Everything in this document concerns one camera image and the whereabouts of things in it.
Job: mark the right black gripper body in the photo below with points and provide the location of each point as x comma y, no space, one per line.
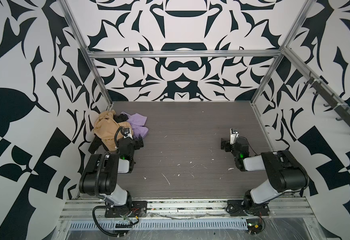
226,144

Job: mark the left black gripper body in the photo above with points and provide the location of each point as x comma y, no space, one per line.
134,142

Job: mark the purple cloth shirt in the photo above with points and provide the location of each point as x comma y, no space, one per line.
137,122

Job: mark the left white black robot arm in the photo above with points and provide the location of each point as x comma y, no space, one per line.
99,178

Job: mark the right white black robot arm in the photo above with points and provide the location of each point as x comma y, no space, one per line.
284,173

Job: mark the tan cloth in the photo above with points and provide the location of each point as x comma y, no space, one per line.
106,127

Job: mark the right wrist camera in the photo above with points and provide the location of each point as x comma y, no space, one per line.
233,135

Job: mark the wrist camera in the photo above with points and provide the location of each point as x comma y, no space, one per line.
233,135
127,133

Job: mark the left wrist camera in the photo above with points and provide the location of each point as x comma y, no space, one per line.
127,133

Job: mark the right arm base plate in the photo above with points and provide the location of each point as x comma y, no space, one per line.
238,208

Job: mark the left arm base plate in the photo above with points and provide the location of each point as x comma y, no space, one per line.
125,209

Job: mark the white slotted cable duct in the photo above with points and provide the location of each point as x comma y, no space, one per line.
182,224

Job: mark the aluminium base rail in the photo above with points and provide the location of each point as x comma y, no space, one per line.
285,207

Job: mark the aluminium frame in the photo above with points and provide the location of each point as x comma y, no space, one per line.
283,52

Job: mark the black wall hook rack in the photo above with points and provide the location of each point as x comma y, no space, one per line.
332,100

